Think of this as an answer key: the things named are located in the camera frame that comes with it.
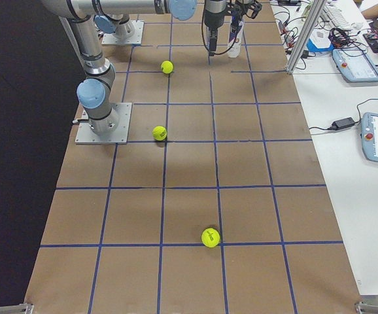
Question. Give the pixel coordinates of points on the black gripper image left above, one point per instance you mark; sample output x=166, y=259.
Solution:
x=211, y=17

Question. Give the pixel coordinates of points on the Wilson tennis ball can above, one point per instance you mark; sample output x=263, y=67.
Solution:
x=235, y=37

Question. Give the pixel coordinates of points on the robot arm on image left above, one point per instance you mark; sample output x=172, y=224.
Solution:
x=86, y=18

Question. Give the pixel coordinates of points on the metal base plate arm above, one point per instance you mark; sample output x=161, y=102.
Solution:
x=126, y=34
x=123, y=127

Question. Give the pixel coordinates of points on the tennis ball centre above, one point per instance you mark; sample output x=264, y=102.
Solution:
x=167, y=67

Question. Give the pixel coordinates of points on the tennis ball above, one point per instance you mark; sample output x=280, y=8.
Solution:
x=159, y=133
x=210, y=237
x=167, y=67

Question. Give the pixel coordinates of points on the tennis ball far left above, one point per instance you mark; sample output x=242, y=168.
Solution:
x=159, y=133

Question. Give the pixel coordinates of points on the tennis ball front right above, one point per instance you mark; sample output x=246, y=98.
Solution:
x=210, y=237

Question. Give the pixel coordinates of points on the blue white paper box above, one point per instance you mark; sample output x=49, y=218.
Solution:
x=319, y=41

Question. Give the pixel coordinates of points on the teach pendant far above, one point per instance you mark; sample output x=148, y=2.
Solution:
x=355, y=65

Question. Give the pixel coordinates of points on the black power adapter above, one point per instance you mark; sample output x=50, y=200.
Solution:
x=342, y=124

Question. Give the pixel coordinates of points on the aluminium frame post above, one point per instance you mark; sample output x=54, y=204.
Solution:
x=305, y=33

